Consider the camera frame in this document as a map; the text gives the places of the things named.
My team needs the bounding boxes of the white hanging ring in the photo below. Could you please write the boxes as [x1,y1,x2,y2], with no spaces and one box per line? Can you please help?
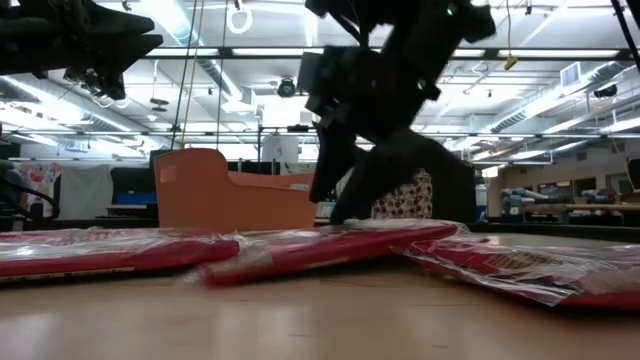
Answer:
[225,4,254,35]

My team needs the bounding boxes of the black monitor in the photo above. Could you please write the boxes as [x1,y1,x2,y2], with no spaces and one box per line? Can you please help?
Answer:
[109,167,157,206]

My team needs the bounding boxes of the ceiling light strip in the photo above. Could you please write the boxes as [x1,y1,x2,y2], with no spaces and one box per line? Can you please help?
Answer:
[144,47,631,60]

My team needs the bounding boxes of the silver ventilation duct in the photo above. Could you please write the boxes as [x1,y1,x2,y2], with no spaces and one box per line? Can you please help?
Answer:
[149,0,241,101]

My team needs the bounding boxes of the wooden workbench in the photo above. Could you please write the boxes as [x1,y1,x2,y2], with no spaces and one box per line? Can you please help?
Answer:
[502,187,640,226]

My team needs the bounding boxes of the orange plastic basket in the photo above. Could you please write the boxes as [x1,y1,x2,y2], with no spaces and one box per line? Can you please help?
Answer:
[153,147,319,234]

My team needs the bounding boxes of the white sheet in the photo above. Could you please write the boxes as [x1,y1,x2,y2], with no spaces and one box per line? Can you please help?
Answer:
[58,164,115,220]

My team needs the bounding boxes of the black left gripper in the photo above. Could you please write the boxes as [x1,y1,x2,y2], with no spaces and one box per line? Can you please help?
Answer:
[0,0,165,84]

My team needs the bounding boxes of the colourful printed cloth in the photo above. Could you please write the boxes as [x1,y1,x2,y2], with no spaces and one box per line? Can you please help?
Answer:
[17,162,64,219]

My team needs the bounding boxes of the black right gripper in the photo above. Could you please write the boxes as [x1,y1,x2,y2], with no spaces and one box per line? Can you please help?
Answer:
[299,44,454,225]

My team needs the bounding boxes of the brown dotted white container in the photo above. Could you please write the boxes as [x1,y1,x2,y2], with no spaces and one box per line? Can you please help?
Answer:
[372,169,434,220]

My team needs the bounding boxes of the black hanging cable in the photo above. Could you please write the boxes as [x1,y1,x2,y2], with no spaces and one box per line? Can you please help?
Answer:
[169,0,199,151]

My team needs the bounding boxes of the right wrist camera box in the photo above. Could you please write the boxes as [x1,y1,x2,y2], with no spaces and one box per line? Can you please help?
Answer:
[298,49,326,96]

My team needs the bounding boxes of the red popcorn bag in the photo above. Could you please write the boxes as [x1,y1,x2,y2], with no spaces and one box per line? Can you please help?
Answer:
[199,218,460,289]
[0,227,241,284]
[394,233,640,311]

